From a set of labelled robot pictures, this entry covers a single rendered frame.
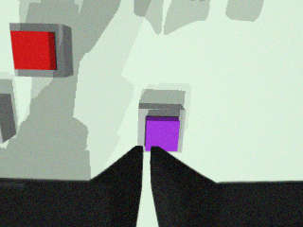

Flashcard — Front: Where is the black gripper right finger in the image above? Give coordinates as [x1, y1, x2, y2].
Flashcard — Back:
[150, 146, 303, 227]

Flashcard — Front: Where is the purple button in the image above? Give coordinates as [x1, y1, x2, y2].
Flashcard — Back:
[137, 103, 186, 153]

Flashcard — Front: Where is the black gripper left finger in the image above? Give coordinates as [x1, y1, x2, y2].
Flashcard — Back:
[0, 146, 144, 227]

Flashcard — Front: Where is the red button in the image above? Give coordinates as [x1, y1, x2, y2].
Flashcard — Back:
[9, 23, 74, 79]

